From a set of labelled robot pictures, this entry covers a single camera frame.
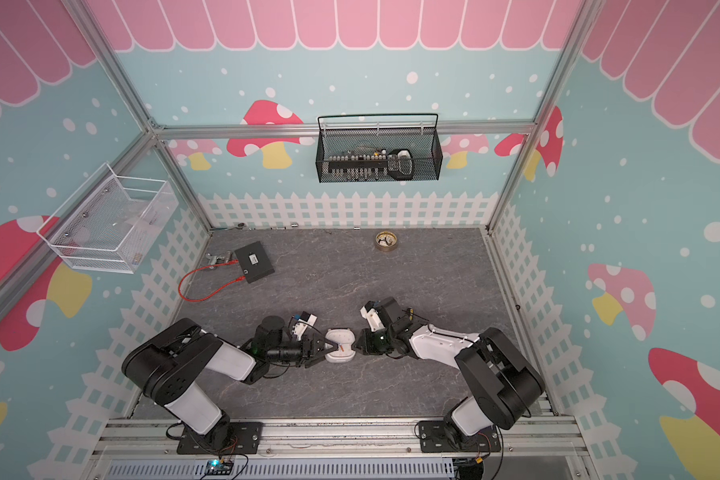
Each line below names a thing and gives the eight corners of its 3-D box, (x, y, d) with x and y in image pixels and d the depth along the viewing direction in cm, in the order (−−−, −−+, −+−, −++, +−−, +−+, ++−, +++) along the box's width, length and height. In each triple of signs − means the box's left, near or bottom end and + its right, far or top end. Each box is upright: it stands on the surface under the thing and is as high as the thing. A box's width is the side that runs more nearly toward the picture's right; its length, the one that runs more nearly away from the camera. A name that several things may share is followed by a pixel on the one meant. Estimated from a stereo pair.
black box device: (247, 284, 106) (245, 280, 104) (235, 255, 115) (233, 250, 113) (275, 272, 110) (273, 268, 108) (261, 244, 118) (260, 240, 116)
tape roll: (375, 251, 116) (375, 247, 115) (375, 234, 122) (375, 230, 120) (398, 251, 116) (399, 247, 115) (397, 234, 122) (397, 230, 120)
